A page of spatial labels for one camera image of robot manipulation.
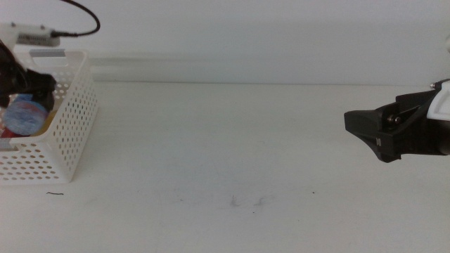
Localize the yellow tea bottle white cap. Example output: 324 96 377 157
29 109 59 138

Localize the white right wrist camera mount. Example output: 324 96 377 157
426 78 450 123

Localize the white perforated plastic basket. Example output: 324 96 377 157
0 49 99 186

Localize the black left camera cable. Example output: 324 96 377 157
51 0 102 39

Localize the red soda can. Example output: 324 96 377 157
0 126 19 139

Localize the clear water bottle blue cap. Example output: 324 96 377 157
1 92 50 138

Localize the grey tape strip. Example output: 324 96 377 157
29 48 67 58
0 138 17 152

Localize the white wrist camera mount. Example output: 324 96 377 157
426 78 450 123
0 22 61 48

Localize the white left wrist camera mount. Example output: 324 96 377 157
0 22 61 48

